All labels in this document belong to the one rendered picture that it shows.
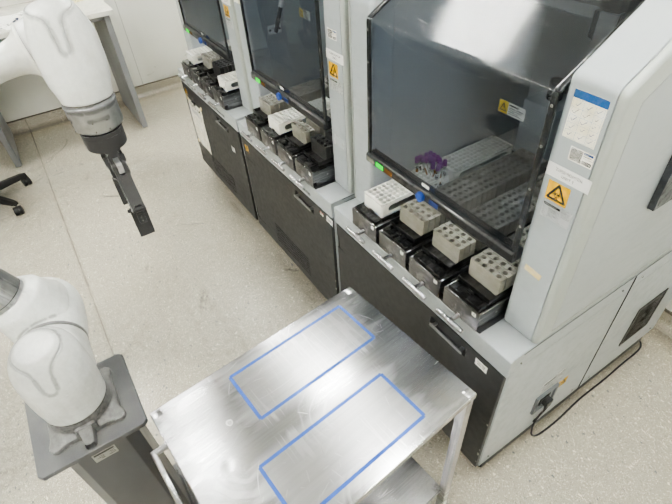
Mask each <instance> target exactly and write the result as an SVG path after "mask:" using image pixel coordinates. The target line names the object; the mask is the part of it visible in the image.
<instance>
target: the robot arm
mask: <svg viewBox="0 0 672 504"><path fill-rule="evenodd" d="M26 74H35V75H39V76H42V77H43V78H44V80H45V82H46V83H47V85H48V87H49V88H50V90H51V91H52V92H53V93H54V94H55V95H56V97H57V98H58V100H59V102H60V103H61V107H62V109H63V110H64V112H65V114H66V116H67V118H68V120H69V121H71V124H72V125H73V126H72V127H74V129H75V133H78V134H80V136H81V138H82V140H83V142H84V145H85V147H86V149H87V150H88V151H89V152H91V153H95V154H100V157H101V158H102V160H103V162H104V164H105V166H106V167H107V169H109V171H110V175H112V177H111V178H112V180H113V182H114V185H115V187H116V189H117V191H118V194H119V196H120V198H121V200H122V203H123V204H124V205H126V204H129V206H130V208H129V210H127V212H128V213H131V215H132V217H133V220H134V222H135V224H136V227H137V229H138V231H139V233H140V236H141V237H143V236H146V235H148V234H151V233H153V232H155V229H154V226H153V224H152V221H151V219H150V217H149V214H148V212H147V209H146V205H145V204H144V203H143V200H142V198H141V196H140V194H139V192H138V189H137V187H136V185H135V183H134V181H133V178H132V176H131V171H130V169H129V167H128V165H127V162H126V157H125V155H124V153H122V150H121V149H120V148H121V147H122V146H124V145H125V143H126V142H127V136H126V133H125V131H124V128H123V126H122V123H121V122H122V121H123V115H122V112H121V110H120V107H119V104H118V102H117V99H116V95H115V93H114V91H113V88H112V85H111V74H110V70H109V65H108V61H107V58H106V55H105V52H104V49H103V47H102V44H101V42H100V40H99V37H98V35H97V32H96V30H95V28H94V26H93V24H92V23H91V22H90V20H89V19H88V18H87V17H86V16H85V15H84V13H83V12H82V11H81V9H80V8H79V7H78V6H77V5H76V4H75V3H74V2H73V1H72V0H35V1H32V2H31V3H29V4H28V5H26V6H25V8H24V10H23V17H22V18H20V19H19V20H17V21H15V22H14V23H12V24H11V29H10V33H9V35H8V37H7V38H6V39H5V40H4V41H2V42H1V43H0V84H1V83H3V82H6V81H8V80H10V79H13V78H15V77H18V76H22V75H26ZM0 331H1V332H2V333H3V334H4V335H5V336H7V337H8V338H9V339H10V340H11V341H12V342H13V343H14V345H13V346H12V348H11V350H10V352H9V356H8V360H7V371H8V376H9V379H10V382H11V384H12V386H13V387H14V389H15V390H16V391H17V393H18V394H19V395H20V397H21V398H22V399H23V400H24V401H25V402H26V404H27V405H28V406H29V407H30V408H31V409H32V410H33V411H34V412H35V413H36V414H38V415H39V416H40V417H41V418H43V419H44V420H45V421H46V422H47V427H48V432H49V436H50V446H49V451H50V452H51V453H52V454H53V455H59V454H61V453H62V452H64V451H65V450H66V449H67V448H68V447H70V446H71V445H73V444H75V443H77V442H79V441H81V440H82V441H83V443H84V445H85V447H86V448H87V449H88V450H89V449H90V450H91V449H93V448H95V447H96V446H97V445H98V442H97V432H98V431H99V430H101V429H103V428H105V427H107V426H109V425H111V424H113V423H117V422H121V421H122V420H124V419H125V418H126V415H127V413H126V411H125V410H124V408H123V407H122V406H121V404H120V402H119V399H118V396H117V393H116V390H115V387H114V385H113V382H112V371H111V370H110V368H108V367H104V368H102V369H100V370H98V368H97V366H96V365H97V363H96V360H95V357H94V355H93V352H92V349H91V345H90V342H89V337H88V332H89V330H88V321H87V314H86V310H85V306H84V303H83V300H82V297H81V295H80V294H79V292H78V291H77V290H76V289H75V287H73V286H72V285H71V284H70V283H68V282H67V281H65V280H62V279H59V278H55V277H39V276H36V275H23V276H17V277H15V276H14V275H12V274H10V273H8V272H7V271H5V270H3V269H1V268H0Z"/></svg>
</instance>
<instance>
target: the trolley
mask: <svg viewBox="0 0 672 504"><path fill-rule="evenodd" d="M476 395H477V394H476V392H474V391H473V390H472V389H471V388H470V387H468V386H467V385H466V384H465V383H464V382H463V381H461V380H460V379H459V378H458V377H457V376H455V375H454V374H453V373H452V372H451V371H449V370H448V369H447V368H446V367H445V366H444V365H442V364H441V363H440V362H439V361H438V360H436V359H435V358H434V357H433V356H432V355H431V354H429V353H428V352H427V351H426V350H425V349H423V348H422V347H421V346H420V345H419V344H418V343H416V342H415V341H414V340H413V339H412V338H410V337H409V336H408V335H407V334H406V333H405V332H403V331H402V330H401V329H400V328H399V327H397V326H396V325H395V324H394V323H393V322H392V321H390V320H389V319H388V318H387V317H386V316H384V315H383V314H382V313H381V312H380V311H378V310H377V309H376V308H375V307H374V306H373V305H371V304H370V303H369V302H368V301H367V300H365V299H364V298H363V297H362V296H361V295H360V294H358V293H357V292H356V291H355V290H354V289H352V288H351V287H350V286H349V287H347V288H346V289H344V290H343V291H341V292H340V293H338V294H336V295H335V296H333V297H332V298H330V299H329V300H327V301H325V302H324V303H322V304H321V305H319V306H318V307H316V308H314V309H313V310H311V311H310V312H308V313H307V314H305V315H303V316H302V317H300V318H299V319H297V320H296V321H294V322H292V323H291V324H289V325H288V326H286V327H285V328H283V329H281V330H280V331H278V332H277V333H275V334H274V335H272V336H270V337H269V338H267V339H266V340H264V341H263V342H261V343H259V344H258V345H256V346H255V347H253V348H252V349H250V350H248V351H247V352H245V353H244V354H242V355H241V356H239V357H237V358H236V359H234V360H233V361H231V362H230V363H228V364H226V365H225V366H223V367H222V368H220V369H219V370H217V371H215V372H214V373H212V374H211V375H209V376H208V377H206V378H204V379H203V380H201V381H200V382H198V383H197V384H195V385H193V386H192V387H190V388H189V389H187V390H186V391H184V392H182V393H181V394H179V395H178V396H176V397H175V398H173V399H171V400H170V401H168V402H167V403H165V404H164V405H162V406H160V407H159V408H157V409H156V410H154V411H153V412H151V413H150V417H151V418H152V420H153V422H154V424H155V426H156V427H157V429H158V431H159V433H160V435H161V436H162V438H163V440H164V443H163V444H162V445H160V446H159V447H158V448H156V449H155V450H153V451H152V452H151V453H150V455H151V457H152V459H153V461H154V463H155V464H156V466H157V468H158V470H159V472H160V474H161V476H162V478H163V480H164V482H165V484H166V485H167V487H168V489H169V491H170V493H171V495H172V497H173V499H174V501H175V503H176V504H184V503H183V501H182V499H181V497H180V495H179V494H178V492H177V490H176V488H175V486H174V484H173V482H172V480H171V479H170V477H169V475H168V473H167V471H166V469H165V467H164V466H163V464H162V462H161V460H160V458H159V456H158V455H159V454H161V453H163V452H164V451H166V450H168V449H169V451H170V452H171V454H172V456H173V458H174V460H175V461H176V463H177V465H178V467H179V469H180V470H181V472H182V474H183V476H184V478H185V479H186V481H187V483H188V485H189V486H190V488H191V490H192V492H193V494H194V495H195V497H196V499H197V501H198V503H199V504H428V503H429V502H430V501H431V500H432V499H433V498H434V497H435V496H436V495H437V494H438V495H437V499H436V504H446V502H447V499H448V495H449V491H450V487H451V483H452V480H453V476H454V472H455V468H456V465H457V461H458V457H459V453H460V449H461V446H462V442H463V438H464V434H465V430H466V427H467V423H468V419H469V415H470V411H471V408H472V404H473V400H474V399H475V398H476ZM454 417H455V419H454V423H453V428H452V432H451V437H450V441H449V446H448V450H447V455H446V459H445V464H444V468H443V472H442V477H441V481H440V486H439V485H438V484H437V483H436V482H435V480H434V479H433V478H432V477H431V476H430V475H429V474H428V473H427V472H426V471H425V470H424V469H423V468H422V467H421V466H420V465H419V464H418V463H417V462H416V461H415V459H414V458H413V457H412V455H413V454H414V453H415V452H417V451H418V450H419V449H420V448H421V447H422V446H423V445H424V444H425V443H426V442H428V441H429V440H430V439H431V438H432V437H433V436H434V435H435V434H436V433H438V432H439V431H440V430H441V429H442V428H443V427H444V426H445V425H446V424H447V423H449V422H450V421H451V420H452V419H453V418H454Z"/></svg>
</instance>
